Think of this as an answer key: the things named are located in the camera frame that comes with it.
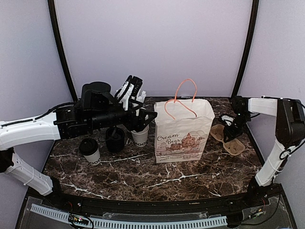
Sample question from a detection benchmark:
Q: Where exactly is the black right corner post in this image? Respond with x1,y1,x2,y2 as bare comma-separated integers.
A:
231,0,259,98

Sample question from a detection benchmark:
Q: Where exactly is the bundle of wrapped white straws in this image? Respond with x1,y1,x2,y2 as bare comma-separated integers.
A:
115,86,147,102

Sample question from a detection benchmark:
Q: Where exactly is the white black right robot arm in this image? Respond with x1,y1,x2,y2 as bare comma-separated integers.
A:
218,96,305,207

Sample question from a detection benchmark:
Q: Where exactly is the printed paper takeout bag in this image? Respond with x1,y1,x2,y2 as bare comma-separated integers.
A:
154,86,215,163

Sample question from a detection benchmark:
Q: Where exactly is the single black cup lid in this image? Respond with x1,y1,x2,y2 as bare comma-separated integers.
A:
79,138,98,156

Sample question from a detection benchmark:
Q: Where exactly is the stack of white paper cups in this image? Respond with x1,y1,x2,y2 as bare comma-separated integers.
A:
131,126,149,147

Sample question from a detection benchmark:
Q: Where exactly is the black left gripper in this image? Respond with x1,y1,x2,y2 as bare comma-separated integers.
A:
89,100,158,132

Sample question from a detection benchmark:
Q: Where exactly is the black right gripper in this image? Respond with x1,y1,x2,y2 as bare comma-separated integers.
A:
224,113,251,143

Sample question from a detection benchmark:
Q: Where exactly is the single white paper cup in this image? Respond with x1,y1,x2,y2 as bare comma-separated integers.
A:
84,149,101,166

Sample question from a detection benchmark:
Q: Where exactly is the black corner post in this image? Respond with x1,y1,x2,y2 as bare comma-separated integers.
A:
47,0,78,102
231,0,259,98

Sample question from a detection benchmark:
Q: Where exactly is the stack of black cup lids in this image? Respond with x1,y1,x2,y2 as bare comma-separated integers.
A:
105,127,125,153

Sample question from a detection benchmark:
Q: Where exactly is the black front table rail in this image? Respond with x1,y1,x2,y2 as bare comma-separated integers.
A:
44,181,283,215

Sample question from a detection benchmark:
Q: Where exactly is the brown cardboard cup carrier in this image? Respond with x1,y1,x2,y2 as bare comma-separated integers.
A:
210,125,245,157

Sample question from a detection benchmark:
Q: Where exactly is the grey slotted cable duct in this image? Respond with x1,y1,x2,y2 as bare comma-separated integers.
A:
30,204,228,229

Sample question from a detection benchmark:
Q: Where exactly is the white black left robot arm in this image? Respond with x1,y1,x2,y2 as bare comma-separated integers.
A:
0,103,157,208

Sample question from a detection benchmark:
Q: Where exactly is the black left corner post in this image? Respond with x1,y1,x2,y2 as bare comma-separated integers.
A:
47,0,78,102

